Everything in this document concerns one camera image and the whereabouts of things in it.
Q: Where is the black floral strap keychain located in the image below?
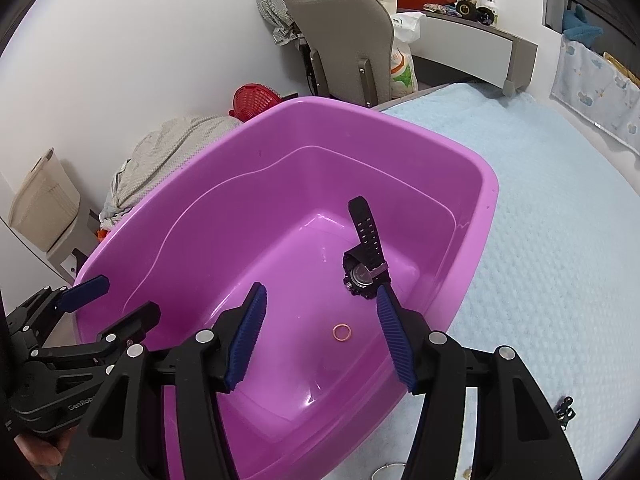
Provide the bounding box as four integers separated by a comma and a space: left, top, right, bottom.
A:
554, 396, 576, 430

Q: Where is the small silver twisted bangle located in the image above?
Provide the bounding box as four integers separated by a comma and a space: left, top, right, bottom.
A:
369, 462, 406, 480

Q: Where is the left hand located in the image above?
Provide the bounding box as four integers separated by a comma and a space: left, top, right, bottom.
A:
14, 427, 77, 479

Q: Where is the beige paper bag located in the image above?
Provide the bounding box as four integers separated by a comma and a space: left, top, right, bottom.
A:
8, 148, 80, 252

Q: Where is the purple plastic tub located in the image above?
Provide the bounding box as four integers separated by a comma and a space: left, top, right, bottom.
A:
76, 98, 498, 479

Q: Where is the pile of grey clothes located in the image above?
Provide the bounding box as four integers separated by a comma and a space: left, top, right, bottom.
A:
99, 116, 242, 231

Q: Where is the light blue bed cover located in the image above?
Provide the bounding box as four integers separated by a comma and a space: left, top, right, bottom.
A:
344, 81, 640, 480

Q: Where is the red plastic basket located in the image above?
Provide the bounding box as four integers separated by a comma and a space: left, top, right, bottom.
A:
229, 84, 282, 122

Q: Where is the white plastic bag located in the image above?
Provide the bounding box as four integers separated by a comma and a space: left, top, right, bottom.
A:
390, 12, 423, 99

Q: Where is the grey white floating desk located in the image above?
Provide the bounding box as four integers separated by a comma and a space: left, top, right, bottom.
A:
411, 12, 538, 96

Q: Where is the grey chair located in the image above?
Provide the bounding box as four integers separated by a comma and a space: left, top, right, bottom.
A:
284, 0, 394, 107

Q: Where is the blue cloud pattern blanket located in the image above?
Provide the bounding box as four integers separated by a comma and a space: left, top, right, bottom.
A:
551, 36, 640, 155

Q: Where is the toy car on desk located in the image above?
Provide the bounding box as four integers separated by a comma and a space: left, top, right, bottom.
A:
456, 0, 499, 27

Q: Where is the teal plush toy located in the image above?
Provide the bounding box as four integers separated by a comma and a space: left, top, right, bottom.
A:
562, 4, 604, 48

